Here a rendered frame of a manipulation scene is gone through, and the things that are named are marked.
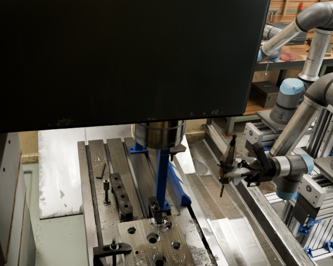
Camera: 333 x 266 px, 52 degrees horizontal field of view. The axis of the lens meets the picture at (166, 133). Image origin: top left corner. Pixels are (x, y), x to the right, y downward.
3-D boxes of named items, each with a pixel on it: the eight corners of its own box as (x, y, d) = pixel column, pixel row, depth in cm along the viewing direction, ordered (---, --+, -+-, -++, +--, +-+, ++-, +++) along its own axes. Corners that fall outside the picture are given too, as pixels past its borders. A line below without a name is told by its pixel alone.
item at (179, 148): (184, 144, 136) (184, 142, 136) (188, 152, 132) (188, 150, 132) (167, 145, 134) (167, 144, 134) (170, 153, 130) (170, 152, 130)
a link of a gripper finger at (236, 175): (227, 191, 115) (247, 184, 119) (230, 177, 112) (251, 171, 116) (221, 185, 118) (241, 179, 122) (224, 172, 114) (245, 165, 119)
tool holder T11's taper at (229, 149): (220, 158, 117) (223, 142, 113) (230, 155, 119) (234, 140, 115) (227, 165, 113) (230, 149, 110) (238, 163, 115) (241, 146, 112)
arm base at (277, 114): (284, 111, 207) (289, 96, 202) (301, 123, 195) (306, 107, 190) (264, 113, 202) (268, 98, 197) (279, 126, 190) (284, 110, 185)
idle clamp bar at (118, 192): (119, 182, 160) (119, 172, 156) (134, 223, 139) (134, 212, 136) (108, 184, 158) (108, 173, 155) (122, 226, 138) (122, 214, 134)
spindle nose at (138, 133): (123, 125, 105) (124, 91, 99) (170, 119, 111) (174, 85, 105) (141, 154, 93) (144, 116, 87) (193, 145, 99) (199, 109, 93)
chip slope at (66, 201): (177, 149, 237) (181, 116, 223) (215, 223, 181) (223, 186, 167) (42, 161, 213) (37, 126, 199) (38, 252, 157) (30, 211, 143)
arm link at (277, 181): (282, 182, 142) (289, 161, 136) (298, 201, 133) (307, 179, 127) (266, 184, 139) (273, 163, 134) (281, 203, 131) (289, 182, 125)
